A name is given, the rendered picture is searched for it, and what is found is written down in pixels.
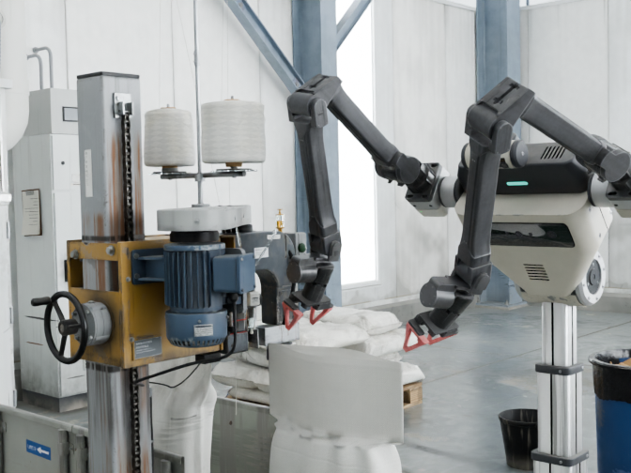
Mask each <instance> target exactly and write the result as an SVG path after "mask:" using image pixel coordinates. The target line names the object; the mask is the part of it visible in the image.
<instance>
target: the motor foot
mask: <svg viewBox="0 0 631 473"><path fill-rule="evenodd" d="M163 252H165V250H164V249H163V248H154V249H142V250H132V251H131V283H132V284H135V285H136V284H145V283H154V282H164V268H163Z"/></svg>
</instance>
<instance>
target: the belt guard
mask: <svg viewBox="0 0 631 473"><path fill-rule="evenodd" d="M251 222H252V215H251V206H250V205H238V206H216V207H183V208H167V209H158V210H157V231H165V232H185V231H214V230H227V229H232V228H235V227H239V226H241V225H244V224H249V223H251Z"/></svg>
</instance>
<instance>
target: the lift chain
mask: <svg viewBox="0 0 631 473"><path fill-rule="evenodd" d="M125 124H127V127H126V125H125ZM121 129H122V144H123V146H122V155H123V160H122V163H123V181H124V184H123V192H124V207H125V209H124V219H125V232H126V234H125V241H134V234H133V221H132V219H133V209H132V206H133V201H132V184H131V181H132V172H131V132H130V130H131V121H130V114H129V113H127V114H123V115H122V120H121ZM126 137H127V139H126ZM126 149H127V150H128V152H126ZM127 163H128V164H127ZM127 175H128V177H127ZM128 188H129V189H128ZM128 200H129V202H128ZM128 213H130V215H128ZM129 226H130V227H129ZM129 239H130V240H129ZM137 369H138V366H136V367H131V368H130V382H131V383H130V394H131V397H130V401H131V443H132V446H131V454H132V469H133V471H132V473H141V457H140V454H141V446H140V433H139V431H140V420H139V417H140V412H139V396H138V393H139V385H137V386H136V385H135V384H134V381H136V380H137V379H138V371H137ZM133 376H134V377H133ZM133 388H134V389H133ZM134 400H135V401H134ZM134 412H135V414H134ZM135 424H136V426H135ZM135 437H136V439H135ZM136 449H137V451H135V450H136ZM136 462H137V464H136Z"/></svg>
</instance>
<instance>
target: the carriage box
mask: <svg viewBox="0 0 631 473"><path fill-rule="evenodd" d="M168 243H175V242H171V241H170V234H161V235H146V236H145V240H139V241H125V242H117V244H115V243H89V242H82V240H81V239H73V240H67V264H68V290H69V292H70V293H72V294H73V295H74V296H76V297H77V298H78V299H79V301H80V303H81V304H82V303H87V302H88V301H95V302H101V303H103V304H104V305H105V306H106V307H107V309H108V311H109V313H110V315H111V318H112V332H111V335H110V338H109V339H108V341H107V342H105V343H101V344H95V345H89V346H87V347H86V349H85V352H84V354H83V356H82V357H81V358H80V359H84V360H89V361H94V362H98V363H103V364H108V365H113V366H117V367H121V369H129V368H131V367H136V366H141V365H146V364H150V363H156V362H161V361H166V360H170V359H179V358H184V357H188V356H194V355H199V354H204V353H208V352H213V351H218V350H223V343H220V344H217V345H214V346H209V347H199V348H185V347H178V346H174V345H172V344H170V342H169V341H168V339H167V337H166V325H165V318H164V317H165V312H166V311H168V310H170V307H169V306H167V305H165V300H164V282H154V283H145V284H136V285H135V284H132V283H131V251H132V250H142V249H154V248H163V245H164V244H168ZM83 259H96V260H110V261H118V285H119V291H101V290H92V289H84V277H83ZM160 336H162V354H160V355H156V356H151V357H146V358H141V359H135V351H134V341H139V340H143V339H149V338H154V337H160ZM74 337H75V336H74V334H73V335H70V336H69V343H70V357H73V356H74V355H75V354H76V352H77V350H78V348H79V345H80V344H79V343H78V341H77V340H74Z"/></svg>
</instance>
